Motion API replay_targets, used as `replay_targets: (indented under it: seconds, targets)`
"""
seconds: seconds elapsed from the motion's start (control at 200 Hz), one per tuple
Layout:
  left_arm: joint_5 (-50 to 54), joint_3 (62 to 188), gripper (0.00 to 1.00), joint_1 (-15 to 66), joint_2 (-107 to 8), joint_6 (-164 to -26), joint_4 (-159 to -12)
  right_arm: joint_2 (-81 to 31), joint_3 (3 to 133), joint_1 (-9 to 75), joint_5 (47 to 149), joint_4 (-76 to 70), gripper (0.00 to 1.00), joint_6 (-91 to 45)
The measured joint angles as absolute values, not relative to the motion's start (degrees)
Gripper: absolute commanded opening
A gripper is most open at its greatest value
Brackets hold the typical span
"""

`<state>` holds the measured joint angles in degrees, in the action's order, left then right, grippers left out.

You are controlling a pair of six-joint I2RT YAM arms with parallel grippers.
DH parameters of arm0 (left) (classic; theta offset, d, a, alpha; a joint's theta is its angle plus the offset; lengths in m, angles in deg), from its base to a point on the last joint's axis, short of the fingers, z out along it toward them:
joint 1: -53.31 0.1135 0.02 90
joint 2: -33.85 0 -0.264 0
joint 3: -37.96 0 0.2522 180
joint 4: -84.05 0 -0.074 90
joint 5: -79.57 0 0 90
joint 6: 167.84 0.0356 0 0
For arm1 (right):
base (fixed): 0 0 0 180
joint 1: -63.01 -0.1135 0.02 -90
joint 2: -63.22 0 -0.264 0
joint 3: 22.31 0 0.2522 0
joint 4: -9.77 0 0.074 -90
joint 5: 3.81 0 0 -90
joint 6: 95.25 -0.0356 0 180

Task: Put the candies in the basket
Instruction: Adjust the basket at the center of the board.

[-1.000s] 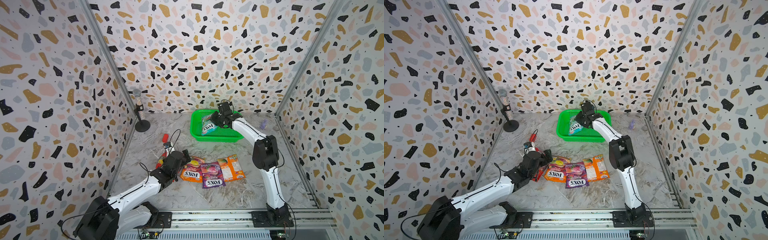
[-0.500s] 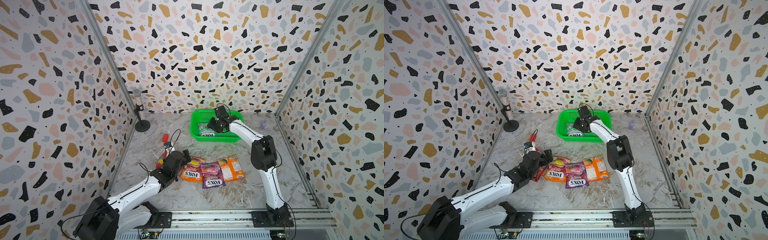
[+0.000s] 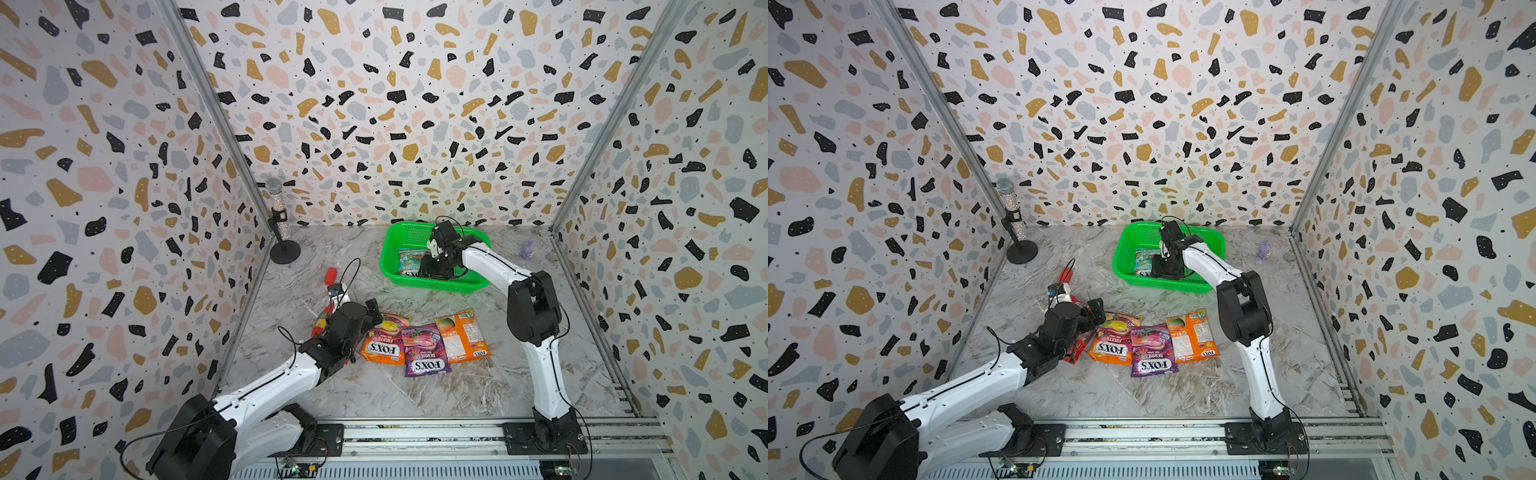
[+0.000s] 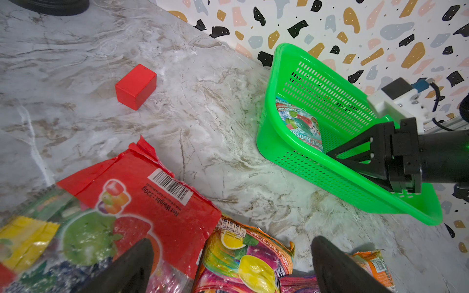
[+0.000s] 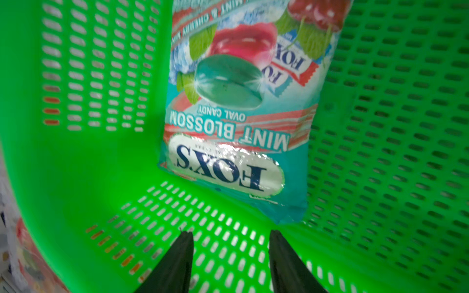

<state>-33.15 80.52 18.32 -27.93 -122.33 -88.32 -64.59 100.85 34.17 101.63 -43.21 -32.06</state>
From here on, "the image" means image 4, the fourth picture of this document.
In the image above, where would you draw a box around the red cube block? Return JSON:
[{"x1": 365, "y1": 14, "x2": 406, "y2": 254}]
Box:
[{"x1": 115, "y1": 64, "x2": 157, "y2": 111}]

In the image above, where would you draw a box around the green plastic basket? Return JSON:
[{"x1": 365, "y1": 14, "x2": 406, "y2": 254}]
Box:
[{"x1": 256, "y1": 43, "x2": 443, "y2": 226}]

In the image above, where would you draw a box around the orange Fox's fruits candy bag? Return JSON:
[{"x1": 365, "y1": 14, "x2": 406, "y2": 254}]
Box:
[{"x1": 192, "y1": 215, "x2": 295, "y2": 293}]

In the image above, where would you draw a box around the orange candy bag back side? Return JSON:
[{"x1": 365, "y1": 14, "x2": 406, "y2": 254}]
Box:
[{"x1": 349, "y1": 250, "x2": 398, "y2": 293}]

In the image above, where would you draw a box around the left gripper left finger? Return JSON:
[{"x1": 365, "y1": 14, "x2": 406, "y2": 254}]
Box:
[{"x1": 80, "y1": 239, "x2": 154, "y2": 293}]

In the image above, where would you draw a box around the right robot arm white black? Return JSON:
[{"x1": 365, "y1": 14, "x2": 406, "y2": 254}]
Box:
[{"x1": 328, "y1": 118, "x2": 469, "y2": 194}]

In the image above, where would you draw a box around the teal Fox's mint candy bag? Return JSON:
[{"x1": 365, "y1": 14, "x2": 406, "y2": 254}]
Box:
[{"x1": 276, "y1": 96, "x2": 324, "y2": 152}]

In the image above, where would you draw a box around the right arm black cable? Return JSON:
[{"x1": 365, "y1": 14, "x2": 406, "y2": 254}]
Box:
[{"x1": 426, "y1": 81, "x2": 469, "y2": 133}]

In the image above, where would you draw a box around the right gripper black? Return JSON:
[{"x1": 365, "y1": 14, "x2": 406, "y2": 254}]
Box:
[{"x1": 327, "y1": 118, "x2": 422, "y2": 194}]

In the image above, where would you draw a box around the red fruit candy bag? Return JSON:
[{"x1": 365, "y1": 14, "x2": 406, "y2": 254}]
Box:
[{"x1": 1, "y1": 139, "x2": 221, "y2": 293}]

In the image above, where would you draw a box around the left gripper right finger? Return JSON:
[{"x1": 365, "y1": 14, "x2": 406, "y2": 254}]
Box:
[{"x1": 311, "y1": 236, "x2": 389, "y2": 293}]

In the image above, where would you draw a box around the purple Fox's berries candy bag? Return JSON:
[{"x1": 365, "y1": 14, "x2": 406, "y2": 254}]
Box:
[{"x1": 280, "y1": 276, "x2": 321, "y2": 293}]

